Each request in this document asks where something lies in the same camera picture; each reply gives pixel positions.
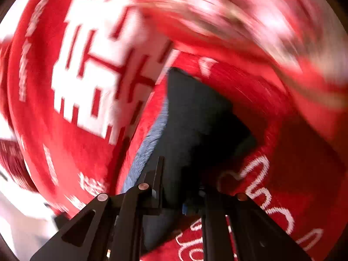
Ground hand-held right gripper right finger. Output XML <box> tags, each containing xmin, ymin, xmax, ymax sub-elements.
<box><xmin>200</xmin><ymin>186</ymin><xmax>313</xmax><ymax>261</ymax></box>

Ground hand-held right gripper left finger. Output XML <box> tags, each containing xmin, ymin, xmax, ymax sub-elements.
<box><xmin>29</xmin><ymin>156</ymin><xmax>166</xmax><ymax>261</ymax></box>

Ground black pants with grey trim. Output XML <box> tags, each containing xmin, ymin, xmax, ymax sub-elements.
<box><xmin>122</xmin><ymin>67</ymin><xmax>258</xmax><ymax>254</ymax></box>

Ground red printed blanket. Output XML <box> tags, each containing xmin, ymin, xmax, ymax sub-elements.
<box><xmin>115</xmin><ymin>50</ymin><xmax>348</xmax><ymax>261</ymax></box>

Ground red folded quilt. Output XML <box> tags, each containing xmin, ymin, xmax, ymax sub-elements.
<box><xmin>7</xmin><ymin>0</ymin><xmax>180</xmax><ymax>218</ymax></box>

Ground red embroidered pillow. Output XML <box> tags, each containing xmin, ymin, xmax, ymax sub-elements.
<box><xmin>130</xmin><ymin>0</ymin><xmax>348</xmax><ymax>147</ymax></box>

